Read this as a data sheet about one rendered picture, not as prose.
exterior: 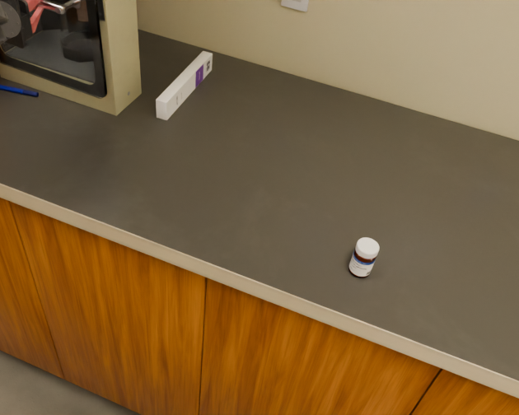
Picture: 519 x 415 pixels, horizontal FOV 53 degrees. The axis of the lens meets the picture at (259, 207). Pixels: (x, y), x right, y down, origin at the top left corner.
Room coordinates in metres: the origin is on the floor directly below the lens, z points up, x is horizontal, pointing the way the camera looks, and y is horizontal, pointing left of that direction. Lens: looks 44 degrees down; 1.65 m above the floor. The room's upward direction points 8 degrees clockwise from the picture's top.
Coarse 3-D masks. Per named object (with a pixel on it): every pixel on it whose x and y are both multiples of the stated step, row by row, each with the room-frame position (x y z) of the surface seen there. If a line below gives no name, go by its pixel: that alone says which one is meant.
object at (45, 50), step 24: (96, 0) 0.96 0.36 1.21; (48, 24) 0.99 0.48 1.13; (72, 24) 0.97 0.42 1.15; (96, 24) 0.96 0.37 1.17; (0, 48) 1.04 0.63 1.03; (24, 48) 1.02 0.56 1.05; (48, 48) 1.00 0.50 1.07; (72, 48) 0.98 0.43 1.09; (96, 48) 0.96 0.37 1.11; (48, 72) 1.00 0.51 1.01; (72, 72) 0.98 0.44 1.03; (96, 72) 0.96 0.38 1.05; (96, 96) 0.96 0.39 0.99
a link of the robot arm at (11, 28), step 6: (6, 6) 0.78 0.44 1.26; (6, 12) 0.77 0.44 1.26; (12, 12) 0.78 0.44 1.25; (12, 18) 0.77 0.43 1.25; (18, 18) 0.78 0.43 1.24; (6, 24) 0.76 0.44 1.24; (12, 24) 0.77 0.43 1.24; (18, 24) 0.78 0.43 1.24; (6, 30) 0.75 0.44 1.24; (12, 30) 0.76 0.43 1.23; (18, 30) 0.77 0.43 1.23; (6, 36) 0.74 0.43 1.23; (12, 36) 0.75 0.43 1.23
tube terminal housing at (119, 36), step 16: (112, 0) 1.00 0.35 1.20; (128, 0) 1.05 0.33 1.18; (112, 16) 0.99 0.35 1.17; (128, 16) 1.05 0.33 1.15; (112, 32) 0.99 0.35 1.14; (128, 32) 1.04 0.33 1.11; (112, 48) 0.98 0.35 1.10; (128, 48) 1.04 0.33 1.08; (0, 64) 1.06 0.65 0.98; (112, 64) 0.98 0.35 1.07; (128, 64) 1.03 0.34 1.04; (16, 80) 1.05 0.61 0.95; (32, 80) 1.04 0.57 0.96; (112, 80) 0.98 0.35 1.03; (128, 80) 1.03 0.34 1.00; (64, 96) 1.01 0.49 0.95; (80, 96) 1.00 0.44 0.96; (112, 96) 0.98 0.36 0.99; (128, 96) 1.03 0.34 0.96; (112, 112) 0.98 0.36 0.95
